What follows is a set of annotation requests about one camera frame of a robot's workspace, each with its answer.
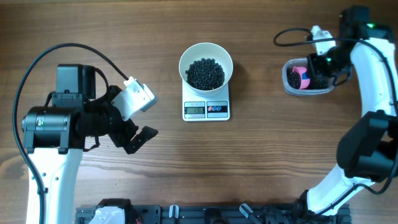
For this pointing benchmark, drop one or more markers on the black aluminium base frame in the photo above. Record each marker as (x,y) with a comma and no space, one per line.
(117,210)

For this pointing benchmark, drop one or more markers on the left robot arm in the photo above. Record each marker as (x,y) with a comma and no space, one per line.
(54,136)

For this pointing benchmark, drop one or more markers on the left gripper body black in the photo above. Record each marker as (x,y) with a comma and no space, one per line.
(109,121)

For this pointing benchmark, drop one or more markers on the clear plastic container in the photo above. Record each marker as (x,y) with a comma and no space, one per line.
(301,62)

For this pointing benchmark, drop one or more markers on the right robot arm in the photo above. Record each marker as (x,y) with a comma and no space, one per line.
(367,154)

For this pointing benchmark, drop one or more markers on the white bowl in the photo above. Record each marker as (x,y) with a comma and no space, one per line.
(206,50)

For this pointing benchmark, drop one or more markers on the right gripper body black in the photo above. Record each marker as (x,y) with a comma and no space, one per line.
(333,61)

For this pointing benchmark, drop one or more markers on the pink scoop blue handle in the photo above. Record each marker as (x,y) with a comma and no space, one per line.
(301,80)

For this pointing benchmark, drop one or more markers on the white digital kitchen scale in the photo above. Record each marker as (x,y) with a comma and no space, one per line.
(214,107)

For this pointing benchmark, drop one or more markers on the black beans in bowl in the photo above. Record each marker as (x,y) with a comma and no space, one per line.
(205,74)

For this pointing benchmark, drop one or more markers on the black beans in container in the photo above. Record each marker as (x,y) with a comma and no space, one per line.
(314,84)

